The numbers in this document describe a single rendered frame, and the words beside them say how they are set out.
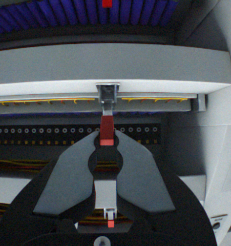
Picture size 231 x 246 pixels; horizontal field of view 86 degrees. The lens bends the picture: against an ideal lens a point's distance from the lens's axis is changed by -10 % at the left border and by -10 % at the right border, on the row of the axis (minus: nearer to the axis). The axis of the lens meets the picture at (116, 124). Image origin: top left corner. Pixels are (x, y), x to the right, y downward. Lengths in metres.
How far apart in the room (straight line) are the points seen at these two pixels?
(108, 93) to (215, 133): 0.17
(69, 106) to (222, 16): 0.26
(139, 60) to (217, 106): 0.13
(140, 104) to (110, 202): 0.16
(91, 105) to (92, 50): 0.09
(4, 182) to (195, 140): 0.34
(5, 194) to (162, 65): 0.30
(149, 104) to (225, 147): 0.13
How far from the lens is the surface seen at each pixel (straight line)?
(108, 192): 0.23
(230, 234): 0.47
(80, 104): 0.23
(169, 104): 0.24
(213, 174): 0.26
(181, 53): 0.19
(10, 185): 0.28
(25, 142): 0.41
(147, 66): 0.17
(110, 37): 0.34
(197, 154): 0.29
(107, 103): 0.17
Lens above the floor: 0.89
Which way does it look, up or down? 17 degrees up
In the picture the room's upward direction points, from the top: 180 degrees clockwise
